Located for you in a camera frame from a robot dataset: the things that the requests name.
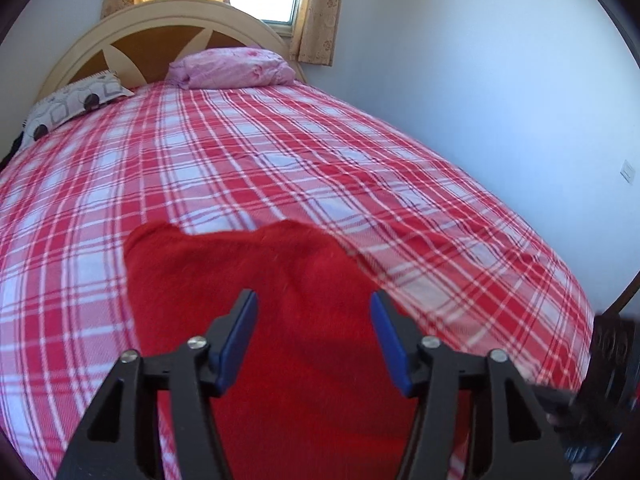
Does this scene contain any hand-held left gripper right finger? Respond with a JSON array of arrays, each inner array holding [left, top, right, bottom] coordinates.
[[369, 290, 573, 480]]

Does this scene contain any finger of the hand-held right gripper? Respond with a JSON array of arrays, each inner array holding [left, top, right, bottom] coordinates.
[[531, 384, 577, 428]]

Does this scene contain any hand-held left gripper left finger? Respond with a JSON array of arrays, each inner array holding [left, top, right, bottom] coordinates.
[[57, 288, 260, 480]]

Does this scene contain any red knitted sweater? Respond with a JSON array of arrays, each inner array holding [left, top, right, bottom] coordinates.
[[122, 220, 473, 480]]

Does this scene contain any dark wooden furniture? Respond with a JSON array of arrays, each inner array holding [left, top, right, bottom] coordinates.
[[597, 274, 640, 322]]

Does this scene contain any red plaid blanket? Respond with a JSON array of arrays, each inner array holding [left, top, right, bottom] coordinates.
[[0, 80, 597, 480]]

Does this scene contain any pink floral pillow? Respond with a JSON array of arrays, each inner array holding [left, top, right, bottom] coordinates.
[[165, 47, 297, 90]]

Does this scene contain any white patterned pillow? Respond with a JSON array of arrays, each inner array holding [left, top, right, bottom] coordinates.
[[22, 70, 135, 148]]

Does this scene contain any dark cloth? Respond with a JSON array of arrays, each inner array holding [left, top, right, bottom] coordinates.
[[0, 132, 27, 170]]

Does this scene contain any cream wooden headboard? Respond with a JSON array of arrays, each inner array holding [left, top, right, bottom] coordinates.
[[37, 0, 308, 106]]

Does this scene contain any beige floral curtain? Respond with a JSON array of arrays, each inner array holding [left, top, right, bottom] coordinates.
[[289, 0, 347, 66]]

